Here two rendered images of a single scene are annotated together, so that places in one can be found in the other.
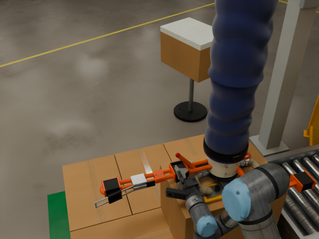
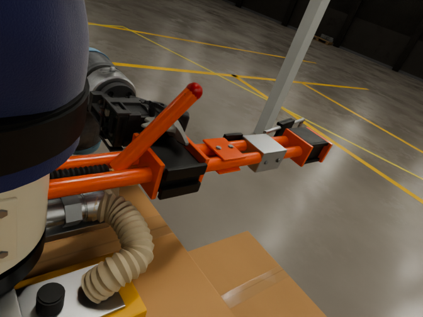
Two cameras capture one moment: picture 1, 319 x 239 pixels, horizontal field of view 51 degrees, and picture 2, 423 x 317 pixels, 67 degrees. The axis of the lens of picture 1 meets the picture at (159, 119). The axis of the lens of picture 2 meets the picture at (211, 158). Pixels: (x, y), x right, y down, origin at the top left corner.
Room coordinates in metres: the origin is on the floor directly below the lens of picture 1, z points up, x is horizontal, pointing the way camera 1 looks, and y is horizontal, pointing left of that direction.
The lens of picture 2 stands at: (1.56, -0.25, 1.33)
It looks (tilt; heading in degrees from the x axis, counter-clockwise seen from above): 29 degrees down; 150
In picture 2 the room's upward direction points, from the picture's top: 20 degrees clockwise
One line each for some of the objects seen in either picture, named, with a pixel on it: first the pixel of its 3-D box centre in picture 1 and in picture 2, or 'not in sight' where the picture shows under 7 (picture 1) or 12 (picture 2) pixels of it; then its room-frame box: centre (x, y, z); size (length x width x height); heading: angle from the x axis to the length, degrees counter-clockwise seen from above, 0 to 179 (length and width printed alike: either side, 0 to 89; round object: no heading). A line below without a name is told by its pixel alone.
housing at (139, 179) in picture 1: (138, 182); (260, 152); (1.12, 0.11, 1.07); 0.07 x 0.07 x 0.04; 17
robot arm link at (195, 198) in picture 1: (195, 203); (111, 93); (0.98, -0.16, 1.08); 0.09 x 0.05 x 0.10; 107
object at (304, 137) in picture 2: (111, 187); (304, 145); (1.09, 0.24, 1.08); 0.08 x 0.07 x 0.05; 107
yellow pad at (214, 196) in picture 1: (229, 186); not in sight; (1.17, -0.36, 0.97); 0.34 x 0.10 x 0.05; 107
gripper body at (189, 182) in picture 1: (190, 190); (125, 116); (1.06, -0.14, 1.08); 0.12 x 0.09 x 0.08; 17
